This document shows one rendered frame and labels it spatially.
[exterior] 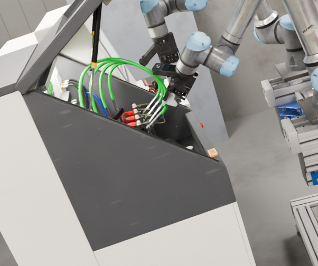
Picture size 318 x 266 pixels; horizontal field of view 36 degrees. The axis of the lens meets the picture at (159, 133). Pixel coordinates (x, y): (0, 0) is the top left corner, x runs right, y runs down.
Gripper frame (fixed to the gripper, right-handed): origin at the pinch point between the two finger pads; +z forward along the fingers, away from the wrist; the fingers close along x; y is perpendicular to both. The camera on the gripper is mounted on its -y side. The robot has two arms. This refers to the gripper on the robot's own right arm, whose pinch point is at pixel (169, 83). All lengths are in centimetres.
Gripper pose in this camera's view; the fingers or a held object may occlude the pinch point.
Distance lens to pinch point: 205.3
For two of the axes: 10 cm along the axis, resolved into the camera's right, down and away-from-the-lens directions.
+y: 9.4, -3.3, 0.0
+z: 3.1, 8.8, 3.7
